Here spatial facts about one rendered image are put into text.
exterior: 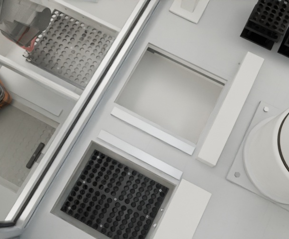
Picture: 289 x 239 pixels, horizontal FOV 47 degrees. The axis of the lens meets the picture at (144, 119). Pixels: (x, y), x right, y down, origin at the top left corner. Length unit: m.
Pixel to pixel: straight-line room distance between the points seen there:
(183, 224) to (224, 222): 0.10
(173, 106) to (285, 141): 0.41
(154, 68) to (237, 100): 0.30
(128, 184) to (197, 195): 0.20
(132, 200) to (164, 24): 0.49
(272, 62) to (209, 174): 0.36
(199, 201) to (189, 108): 0.30
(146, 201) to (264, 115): 0.38
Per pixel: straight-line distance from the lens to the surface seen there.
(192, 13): 0.99
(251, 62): 0.93
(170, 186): 0.94
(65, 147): 0.81
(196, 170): 0.84
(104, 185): 0.88
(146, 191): 0.91
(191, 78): 1.04
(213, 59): 0.94
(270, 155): 0.73
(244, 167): 0.86
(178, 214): 0.82
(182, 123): 0.99
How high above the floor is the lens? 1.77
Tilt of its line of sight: 74 degrees down
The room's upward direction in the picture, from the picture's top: 5 degrees clockwise
